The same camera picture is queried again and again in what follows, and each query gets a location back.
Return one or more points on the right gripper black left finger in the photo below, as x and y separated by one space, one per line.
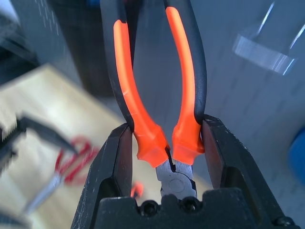
107 167

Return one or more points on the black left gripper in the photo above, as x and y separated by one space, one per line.
7 143

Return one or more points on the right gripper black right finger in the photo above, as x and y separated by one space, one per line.
233 162

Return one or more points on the orange black pliers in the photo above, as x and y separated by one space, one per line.
124 71

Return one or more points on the blue tape roll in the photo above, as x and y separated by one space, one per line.
297 155

